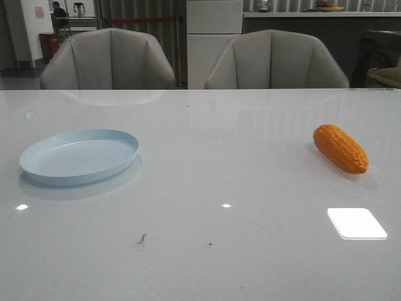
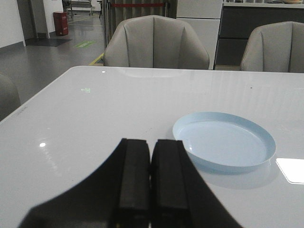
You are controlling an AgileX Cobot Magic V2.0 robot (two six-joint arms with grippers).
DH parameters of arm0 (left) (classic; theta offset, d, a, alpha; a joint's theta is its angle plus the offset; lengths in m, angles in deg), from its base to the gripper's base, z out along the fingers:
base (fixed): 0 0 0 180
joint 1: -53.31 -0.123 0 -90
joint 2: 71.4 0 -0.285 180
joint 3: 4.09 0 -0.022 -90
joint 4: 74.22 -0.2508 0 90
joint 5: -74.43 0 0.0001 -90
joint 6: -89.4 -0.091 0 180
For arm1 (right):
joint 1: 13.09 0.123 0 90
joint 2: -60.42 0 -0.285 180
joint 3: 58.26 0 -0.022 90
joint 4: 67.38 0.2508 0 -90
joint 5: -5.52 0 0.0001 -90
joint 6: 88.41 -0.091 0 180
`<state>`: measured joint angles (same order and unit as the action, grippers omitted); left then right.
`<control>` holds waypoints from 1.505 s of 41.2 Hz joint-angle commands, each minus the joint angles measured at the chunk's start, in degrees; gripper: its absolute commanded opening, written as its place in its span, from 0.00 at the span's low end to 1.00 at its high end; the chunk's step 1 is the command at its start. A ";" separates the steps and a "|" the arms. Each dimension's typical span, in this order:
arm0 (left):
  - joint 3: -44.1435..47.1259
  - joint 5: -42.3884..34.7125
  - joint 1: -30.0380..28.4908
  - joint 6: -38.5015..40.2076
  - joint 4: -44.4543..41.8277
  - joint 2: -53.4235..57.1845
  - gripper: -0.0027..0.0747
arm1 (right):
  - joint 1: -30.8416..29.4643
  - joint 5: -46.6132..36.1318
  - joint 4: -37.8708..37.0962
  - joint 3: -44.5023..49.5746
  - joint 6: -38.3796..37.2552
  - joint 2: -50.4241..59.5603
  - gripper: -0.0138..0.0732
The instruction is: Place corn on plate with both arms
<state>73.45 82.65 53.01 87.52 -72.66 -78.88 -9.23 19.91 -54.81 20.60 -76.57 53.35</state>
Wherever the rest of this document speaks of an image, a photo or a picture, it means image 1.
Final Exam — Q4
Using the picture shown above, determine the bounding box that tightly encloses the red barrier belt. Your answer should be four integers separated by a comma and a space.
105, 16, 176, 24

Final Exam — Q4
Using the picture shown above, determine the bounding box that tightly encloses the fruit bowl on counter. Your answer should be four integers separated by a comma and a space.
315, 0, 344, 12

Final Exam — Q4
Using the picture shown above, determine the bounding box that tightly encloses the left beige leather chair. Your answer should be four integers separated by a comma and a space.
40, 28, 175, 90

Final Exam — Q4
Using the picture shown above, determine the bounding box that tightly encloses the seated person in background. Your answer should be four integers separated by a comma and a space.
51, 1, 68, 29

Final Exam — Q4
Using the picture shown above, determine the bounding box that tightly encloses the pink wall notice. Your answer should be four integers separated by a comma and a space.
34, 6, 44, 19

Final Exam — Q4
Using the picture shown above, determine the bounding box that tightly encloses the white cabinet column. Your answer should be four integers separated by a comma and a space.
186, 1, 243, 90

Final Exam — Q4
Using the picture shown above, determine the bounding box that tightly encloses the red trash bin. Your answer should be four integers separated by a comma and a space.
39, 33, 60, 63

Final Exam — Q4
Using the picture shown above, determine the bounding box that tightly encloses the beige cushion at right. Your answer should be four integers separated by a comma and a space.
367, 67, 400, 88

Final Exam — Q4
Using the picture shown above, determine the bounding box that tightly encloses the light blue oval plate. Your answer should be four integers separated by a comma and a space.
19, 129, 140, 186

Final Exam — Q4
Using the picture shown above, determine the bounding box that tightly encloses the right beige leather chair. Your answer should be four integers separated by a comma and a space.
204, 29, 349, 90

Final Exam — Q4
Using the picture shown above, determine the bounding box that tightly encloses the beige leather chair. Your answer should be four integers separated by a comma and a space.
40, 28, 175, 90
204, 29, 349, 90

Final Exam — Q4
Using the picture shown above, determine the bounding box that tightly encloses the dark grey counter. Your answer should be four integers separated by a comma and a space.
242, 12, 400, 81

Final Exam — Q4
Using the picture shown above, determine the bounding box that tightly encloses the orange plastic corn cob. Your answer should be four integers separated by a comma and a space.
313, 124, 369, 174

